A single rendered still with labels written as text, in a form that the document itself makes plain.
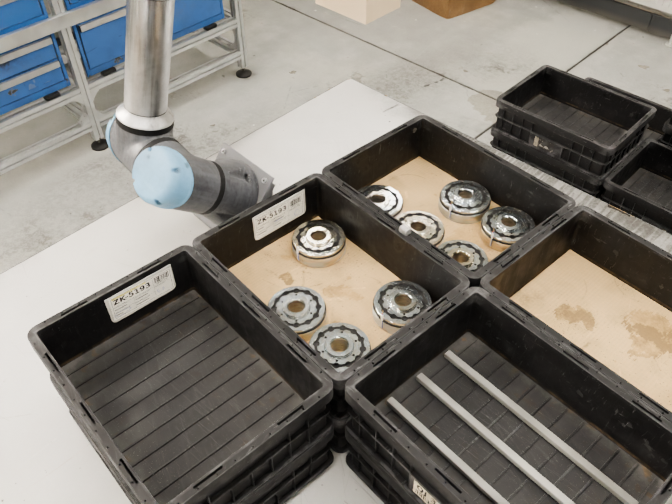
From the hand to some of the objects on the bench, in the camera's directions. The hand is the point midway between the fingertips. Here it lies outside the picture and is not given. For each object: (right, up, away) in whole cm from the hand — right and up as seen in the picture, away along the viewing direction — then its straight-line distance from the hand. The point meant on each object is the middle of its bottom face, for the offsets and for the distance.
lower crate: (-29, -94, -37) cm, 105 cm away
